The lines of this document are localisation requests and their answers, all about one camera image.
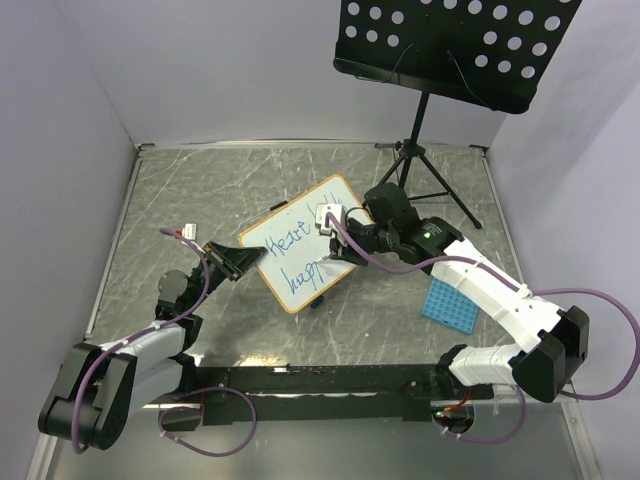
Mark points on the blue marker cap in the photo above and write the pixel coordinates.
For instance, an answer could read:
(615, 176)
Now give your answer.
(316, 302)

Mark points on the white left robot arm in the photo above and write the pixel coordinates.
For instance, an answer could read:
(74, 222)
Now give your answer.
(98, 387)

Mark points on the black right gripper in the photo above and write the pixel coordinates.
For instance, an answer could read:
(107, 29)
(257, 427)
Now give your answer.
(338, 252)

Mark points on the yellow framed whiteboard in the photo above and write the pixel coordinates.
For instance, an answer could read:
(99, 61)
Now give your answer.
(292, 268)

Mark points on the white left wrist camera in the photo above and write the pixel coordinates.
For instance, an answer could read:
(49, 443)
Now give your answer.
(189, 231)

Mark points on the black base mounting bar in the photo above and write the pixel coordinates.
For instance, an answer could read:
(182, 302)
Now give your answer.
(298, 393)

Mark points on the black music stand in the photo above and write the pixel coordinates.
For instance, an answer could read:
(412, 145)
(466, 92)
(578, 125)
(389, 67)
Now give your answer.
(487, 53)

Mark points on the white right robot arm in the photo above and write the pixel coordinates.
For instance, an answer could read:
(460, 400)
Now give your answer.
(550, 343)

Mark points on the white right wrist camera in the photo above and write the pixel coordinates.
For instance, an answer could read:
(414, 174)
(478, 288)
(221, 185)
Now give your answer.
(330, 221)

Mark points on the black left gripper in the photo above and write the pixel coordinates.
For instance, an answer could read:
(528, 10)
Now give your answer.
(236, 260)

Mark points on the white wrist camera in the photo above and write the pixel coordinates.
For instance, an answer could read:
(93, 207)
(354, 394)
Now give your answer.
(330, 221)
(189, 231)

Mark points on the wire whiteboard easel stand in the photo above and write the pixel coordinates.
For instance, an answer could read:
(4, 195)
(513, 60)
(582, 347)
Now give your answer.
(268, 212)

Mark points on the blue studded building plate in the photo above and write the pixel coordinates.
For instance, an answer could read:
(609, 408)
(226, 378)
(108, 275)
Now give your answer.
(448, 307)

